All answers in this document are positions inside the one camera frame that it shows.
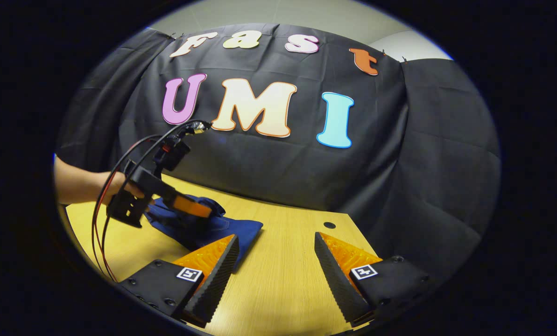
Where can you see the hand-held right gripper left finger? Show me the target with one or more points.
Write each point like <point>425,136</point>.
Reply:
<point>222,280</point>

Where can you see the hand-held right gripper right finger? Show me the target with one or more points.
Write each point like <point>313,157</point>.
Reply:
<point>336,284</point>

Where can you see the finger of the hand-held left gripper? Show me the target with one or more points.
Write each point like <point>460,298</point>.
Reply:
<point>192,206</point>

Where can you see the blue jeans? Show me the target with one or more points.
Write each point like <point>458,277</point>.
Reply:
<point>213,231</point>

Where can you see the black backdrop cloth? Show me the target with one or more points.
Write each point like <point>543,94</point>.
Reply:
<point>283,177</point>

